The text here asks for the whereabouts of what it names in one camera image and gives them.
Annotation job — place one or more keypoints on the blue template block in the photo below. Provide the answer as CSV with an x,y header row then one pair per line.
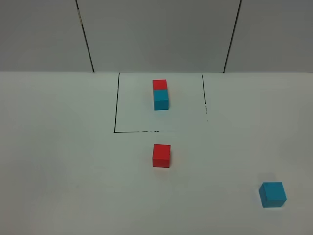
x,y
161,99

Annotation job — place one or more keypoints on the red template block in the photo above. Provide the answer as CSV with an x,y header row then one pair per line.
x,y
159,84

